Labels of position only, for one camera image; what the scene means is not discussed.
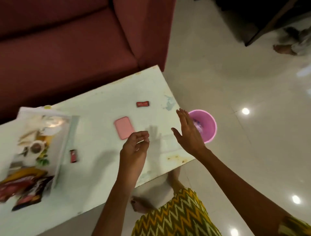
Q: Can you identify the person's left hand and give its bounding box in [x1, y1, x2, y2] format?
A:
[117, 131, 150, 178]

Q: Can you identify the person's right hand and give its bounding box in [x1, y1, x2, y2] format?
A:
[171, 108, 210, 158]

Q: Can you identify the person's right forearm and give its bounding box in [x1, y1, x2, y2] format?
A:
[194, 148, 293, 236]

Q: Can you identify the person's left forearm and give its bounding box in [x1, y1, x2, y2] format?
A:
[91, 174, 144, 236]

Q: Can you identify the crumpled wrapper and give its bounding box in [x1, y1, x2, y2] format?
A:
[194, 119, 204, 135]

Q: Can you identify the pink rectangular case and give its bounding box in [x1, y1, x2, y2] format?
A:
[114, 116, 136, 140]

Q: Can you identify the pink plastic bin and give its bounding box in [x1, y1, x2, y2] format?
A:
[188, 109, 218, 144]

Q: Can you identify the person's bare foot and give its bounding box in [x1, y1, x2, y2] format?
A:
[130, 196, 156, 214]

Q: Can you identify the zigzag patterned dress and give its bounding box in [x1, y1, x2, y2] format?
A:
[131, 187, 311, 236]

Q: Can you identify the clear plastic bag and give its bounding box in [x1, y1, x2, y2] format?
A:
[0, 106, 80, 195]

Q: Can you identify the white packet with cup picture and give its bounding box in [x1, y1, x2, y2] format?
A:
[10, 114, 66, 171]

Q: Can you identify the dark snack packet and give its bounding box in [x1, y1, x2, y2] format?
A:
[12, 176, 54, 212]

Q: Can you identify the maroon sofa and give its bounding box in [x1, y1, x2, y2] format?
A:
[0, 0, 176, 125]

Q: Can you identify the yellow snack packet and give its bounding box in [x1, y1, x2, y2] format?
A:
[0, 168, 48, 186]

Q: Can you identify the red snack packet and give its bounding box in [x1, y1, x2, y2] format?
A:
[0, 176, 35, 203]

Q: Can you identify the dark wooden furniture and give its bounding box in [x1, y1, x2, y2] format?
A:
[215, 0, 311, 47]

